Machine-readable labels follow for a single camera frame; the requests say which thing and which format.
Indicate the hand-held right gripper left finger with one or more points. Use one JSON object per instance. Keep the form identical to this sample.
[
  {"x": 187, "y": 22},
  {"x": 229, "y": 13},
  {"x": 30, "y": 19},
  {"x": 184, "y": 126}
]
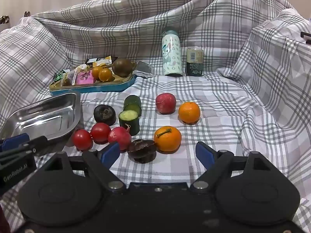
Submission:
[{"x": 110, "y": 153}]

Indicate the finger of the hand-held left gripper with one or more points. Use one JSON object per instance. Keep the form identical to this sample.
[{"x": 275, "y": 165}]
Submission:
[
  {"x": 14, "y": 142},
  {"x": 36, "y": 144}
]

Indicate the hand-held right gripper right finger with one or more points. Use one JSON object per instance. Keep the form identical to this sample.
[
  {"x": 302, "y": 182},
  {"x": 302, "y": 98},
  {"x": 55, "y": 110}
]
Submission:
[{"x": 204, "y": 154}]

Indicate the radish with white root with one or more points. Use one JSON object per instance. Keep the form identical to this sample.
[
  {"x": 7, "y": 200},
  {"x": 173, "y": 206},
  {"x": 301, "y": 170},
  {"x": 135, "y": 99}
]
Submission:
[{"x": 119, "y": 138}]

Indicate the red tomato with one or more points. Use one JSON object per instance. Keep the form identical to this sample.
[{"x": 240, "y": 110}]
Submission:
[
  {"x": 82, "y": 139},
  {"x": 100, "y": 132}
]

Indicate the stainless steel tray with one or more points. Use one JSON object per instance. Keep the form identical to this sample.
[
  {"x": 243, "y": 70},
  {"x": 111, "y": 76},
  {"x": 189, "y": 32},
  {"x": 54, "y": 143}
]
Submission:
[{"x": 48, "y": 116}]

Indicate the cucumber piece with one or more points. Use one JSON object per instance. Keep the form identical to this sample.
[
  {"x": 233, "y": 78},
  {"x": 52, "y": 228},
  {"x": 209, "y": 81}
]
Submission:
[
  {"x": 128, "y": 122},
  {"x": 133, "y": 102}
]

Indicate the tangerine with green stem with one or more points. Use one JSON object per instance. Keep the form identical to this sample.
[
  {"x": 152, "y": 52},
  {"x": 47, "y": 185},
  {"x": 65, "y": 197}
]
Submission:
[{"x": 167, "y": 139}]

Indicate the round dark water chestnut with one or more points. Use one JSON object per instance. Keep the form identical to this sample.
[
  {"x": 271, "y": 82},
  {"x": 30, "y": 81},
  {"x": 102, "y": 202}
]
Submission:
[{"x": 105, "y": 113}]

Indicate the orange tangerine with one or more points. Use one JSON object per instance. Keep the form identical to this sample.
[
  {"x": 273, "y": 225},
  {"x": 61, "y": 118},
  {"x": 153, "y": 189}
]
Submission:
[{"x": 189, "y": 112}]

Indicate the red radish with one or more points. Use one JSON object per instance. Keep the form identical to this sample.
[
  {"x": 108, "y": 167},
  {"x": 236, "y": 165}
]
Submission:
[{"x": 165, "y": 103}]

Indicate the grey checked cloth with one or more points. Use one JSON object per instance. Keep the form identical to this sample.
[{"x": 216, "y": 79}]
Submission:
[{"x": 218, "y": 126}]

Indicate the blue and gold tin tray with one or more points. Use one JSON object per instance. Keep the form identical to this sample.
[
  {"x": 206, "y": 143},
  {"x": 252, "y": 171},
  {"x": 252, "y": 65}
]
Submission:
[{"x": 97, "y": 88}]

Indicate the green candy wrapper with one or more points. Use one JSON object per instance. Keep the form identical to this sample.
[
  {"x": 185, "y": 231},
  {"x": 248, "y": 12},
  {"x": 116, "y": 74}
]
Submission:
[{"x": 57, "y": 77}]

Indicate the clear brown snack packet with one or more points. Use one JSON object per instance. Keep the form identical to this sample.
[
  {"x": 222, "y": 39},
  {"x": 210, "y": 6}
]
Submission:
[{"x": 70, "y": 77}]

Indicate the pink snack packet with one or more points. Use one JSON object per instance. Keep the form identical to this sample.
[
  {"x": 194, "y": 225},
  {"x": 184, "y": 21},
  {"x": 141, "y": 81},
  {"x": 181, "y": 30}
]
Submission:
[{"x": 85, "y": 78}]

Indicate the brown round fruit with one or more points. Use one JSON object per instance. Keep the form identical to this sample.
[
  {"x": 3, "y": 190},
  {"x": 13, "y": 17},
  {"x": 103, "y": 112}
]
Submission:
[{"x": 122, "y": 67}]

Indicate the white and yellow candy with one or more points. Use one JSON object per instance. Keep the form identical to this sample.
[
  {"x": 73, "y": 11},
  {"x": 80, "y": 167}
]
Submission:
[{"x": 81, "y": 68}]

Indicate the silver foil packet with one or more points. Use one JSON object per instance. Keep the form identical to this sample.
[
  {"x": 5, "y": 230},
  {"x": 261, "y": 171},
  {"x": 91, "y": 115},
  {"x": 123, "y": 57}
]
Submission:
[{"x": 143, "y": 69}]

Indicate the yellow pastry packet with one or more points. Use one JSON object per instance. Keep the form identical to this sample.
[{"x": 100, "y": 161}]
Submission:
[{"x": 104, "y": 60}]

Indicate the dark green drink can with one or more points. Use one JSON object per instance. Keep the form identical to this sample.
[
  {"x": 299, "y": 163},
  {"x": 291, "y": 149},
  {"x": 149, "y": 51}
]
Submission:
[{"x": 194, "y": 62}]

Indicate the black snack packet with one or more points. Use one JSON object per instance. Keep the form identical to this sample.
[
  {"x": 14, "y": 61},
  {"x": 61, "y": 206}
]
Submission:
[{"x": 93, "y": 61}]

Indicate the cartoon print thermos bottle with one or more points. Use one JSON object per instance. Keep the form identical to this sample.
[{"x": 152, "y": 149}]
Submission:
[{"x": 172, "y": 53}]

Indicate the purple clip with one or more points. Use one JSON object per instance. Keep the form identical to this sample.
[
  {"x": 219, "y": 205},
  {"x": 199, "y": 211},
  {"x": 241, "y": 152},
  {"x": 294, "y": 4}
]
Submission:
[{"x": 26, "y": 13}]

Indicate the black object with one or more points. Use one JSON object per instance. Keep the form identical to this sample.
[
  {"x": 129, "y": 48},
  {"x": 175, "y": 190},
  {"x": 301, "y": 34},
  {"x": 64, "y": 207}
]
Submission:
[{"x": 306, "y": 37}]

